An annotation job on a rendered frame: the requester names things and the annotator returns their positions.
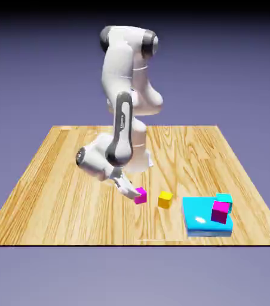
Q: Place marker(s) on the large cyan box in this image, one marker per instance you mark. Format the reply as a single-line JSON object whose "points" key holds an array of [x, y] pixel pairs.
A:
{"points": [[198, 216]]}

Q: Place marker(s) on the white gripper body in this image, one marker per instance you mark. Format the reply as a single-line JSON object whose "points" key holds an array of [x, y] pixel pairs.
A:
{"points": [[125, 186]]}

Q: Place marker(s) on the small cyan cube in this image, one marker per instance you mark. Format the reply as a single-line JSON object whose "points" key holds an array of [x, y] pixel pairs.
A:
{"points": [[225, 198]]}

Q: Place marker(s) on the small magenta cube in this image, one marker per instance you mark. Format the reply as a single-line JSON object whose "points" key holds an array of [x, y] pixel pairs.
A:
{"points": [[219, 211], [141, 197]]}

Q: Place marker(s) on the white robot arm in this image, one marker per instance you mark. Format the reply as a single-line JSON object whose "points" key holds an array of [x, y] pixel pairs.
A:
{"points": [[117, 71]]}

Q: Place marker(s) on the small yellow cube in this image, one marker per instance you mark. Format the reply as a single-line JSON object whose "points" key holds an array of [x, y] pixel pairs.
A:
{"points": [[165, 199]]}

